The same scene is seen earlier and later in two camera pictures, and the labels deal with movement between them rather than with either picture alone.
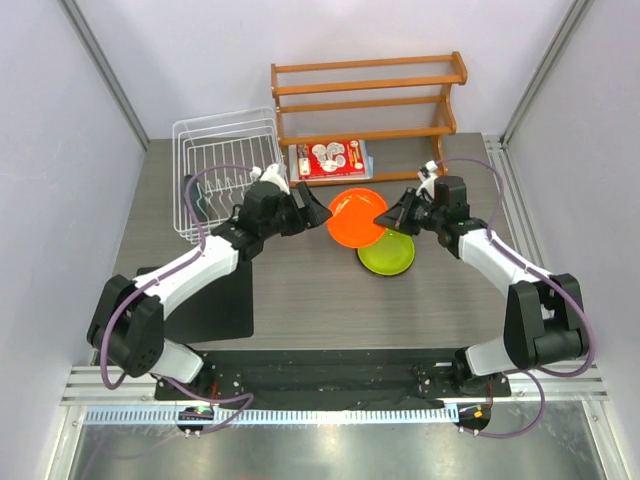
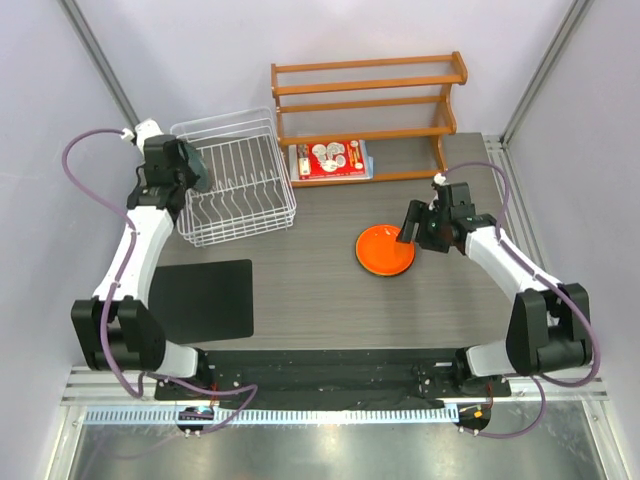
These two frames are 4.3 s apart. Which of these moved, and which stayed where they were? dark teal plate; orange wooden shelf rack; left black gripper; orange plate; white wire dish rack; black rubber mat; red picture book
Moved: dark teal plate; left black gripper; orange plate
Stayed: black rubber mat; red picture book; orange wooden shelf rack; white wire dish rack
